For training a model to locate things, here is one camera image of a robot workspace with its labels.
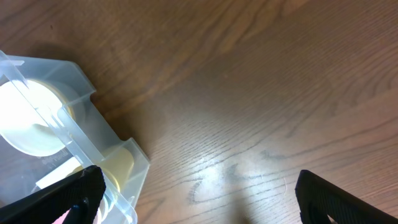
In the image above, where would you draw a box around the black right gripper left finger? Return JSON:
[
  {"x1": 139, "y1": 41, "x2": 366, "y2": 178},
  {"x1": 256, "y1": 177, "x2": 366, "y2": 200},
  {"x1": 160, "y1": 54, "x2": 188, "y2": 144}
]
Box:
[{"x1": 1, "y1": 165, "x2": 106, "y2": 224}]

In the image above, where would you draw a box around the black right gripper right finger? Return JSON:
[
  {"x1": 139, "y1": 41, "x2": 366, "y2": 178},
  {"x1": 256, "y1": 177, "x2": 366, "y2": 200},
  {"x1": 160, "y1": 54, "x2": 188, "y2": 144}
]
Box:
[{"x1": 295, "y1": 170, "x2": 397, "y2": 224}]

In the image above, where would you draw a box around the yellow plastic cup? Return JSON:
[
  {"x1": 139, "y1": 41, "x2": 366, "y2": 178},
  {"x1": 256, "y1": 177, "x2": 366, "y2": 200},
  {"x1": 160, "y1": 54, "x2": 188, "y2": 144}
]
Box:
[{"x1": 91, "y1": 146, "x2": 134, "y2": 192}]

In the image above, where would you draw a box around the white small bowl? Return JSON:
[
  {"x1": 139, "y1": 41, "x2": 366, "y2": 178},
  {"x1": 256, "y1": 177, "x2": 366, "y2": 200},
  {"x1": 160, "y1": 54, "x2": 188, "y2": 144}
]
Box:
[{"x1": 1, "y1": 79, "x2": 78, "y2": 157}]

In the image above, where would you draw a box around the clear plastic storage bin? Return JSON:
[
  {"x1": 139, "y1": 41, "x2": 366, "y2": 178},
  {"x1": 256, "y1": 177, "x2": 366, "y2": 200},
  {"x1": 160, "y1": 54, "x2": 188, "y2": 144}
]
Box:
[{"x1": 1, "y1": 54, "x2": 150, "y2": 223}]

